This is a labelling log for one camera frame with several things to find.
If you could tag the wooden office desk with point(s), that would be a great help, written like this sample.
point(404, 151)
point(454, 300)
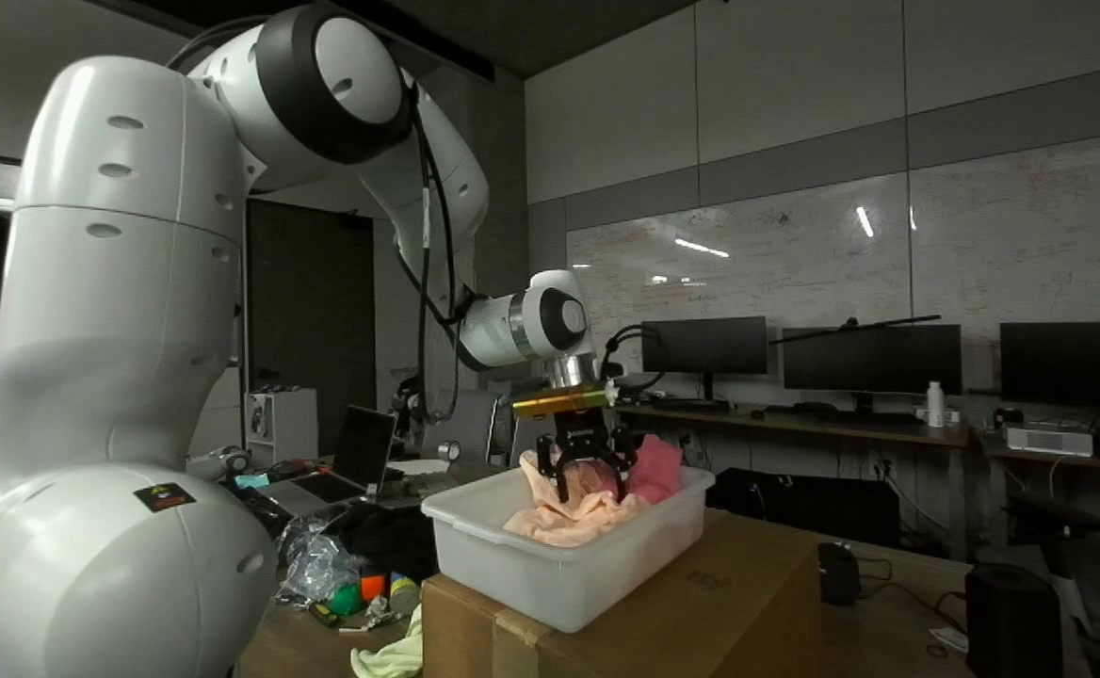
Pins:
point(855, 436)

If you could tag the clear plastic bag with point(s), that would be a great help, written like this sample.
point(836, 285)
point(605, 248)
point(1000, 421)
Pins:
point(315, 565)

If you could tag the pink fabric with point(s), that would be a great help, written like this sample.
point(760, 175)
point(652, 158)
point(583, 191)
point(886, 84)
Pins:
point(656, 472)

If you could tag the black computer monitor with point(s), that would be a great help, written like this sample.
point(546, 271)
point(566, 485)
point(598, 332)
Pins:
point(1079, 362)
point(872, 358)
point(706, 343)

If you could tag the white projector box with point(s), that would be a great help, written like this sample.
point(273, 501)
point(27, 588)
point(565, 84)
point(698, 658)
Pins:
point(1050, 443)

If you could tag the grey laptop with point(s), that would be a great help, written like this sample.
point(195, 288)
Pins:
point(365, 447)

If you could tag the black cylindrical bin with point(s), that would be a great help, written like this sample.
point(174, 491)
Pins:
point(1013, 622)

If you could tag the white box unit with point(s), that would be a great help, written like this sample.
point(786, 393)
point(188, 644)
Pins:
point(283, 427)

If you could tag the white plastic bottle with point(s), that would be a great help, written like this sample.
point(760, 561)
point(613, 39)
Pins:
point(936, 407)

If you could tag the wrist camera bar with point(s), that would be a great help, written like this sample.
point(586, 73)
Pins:
point(565, 401)

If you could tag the peach fabric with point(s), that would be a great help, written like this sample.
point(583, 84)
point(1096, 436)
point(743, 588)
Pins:
point(575, 517)

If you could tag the brown cardboard box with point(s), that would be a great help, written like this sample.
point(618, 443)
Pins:
point(726, 604)

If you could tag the yellow towel fabric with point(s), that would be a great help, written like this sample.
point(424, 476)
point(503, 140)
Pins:
point(401, 653)

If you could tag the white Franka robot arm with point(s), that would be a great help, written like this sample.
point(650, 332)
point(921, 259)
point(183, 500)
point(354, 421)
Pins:
point(112, 315)

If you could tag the white plastic container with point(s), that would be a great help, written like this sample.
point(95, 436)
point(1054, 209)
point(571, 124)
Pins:
point(553, 576)

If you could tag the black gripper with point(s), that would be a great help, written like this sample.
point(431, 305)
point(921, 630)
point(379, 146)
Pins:
point(586, 443)

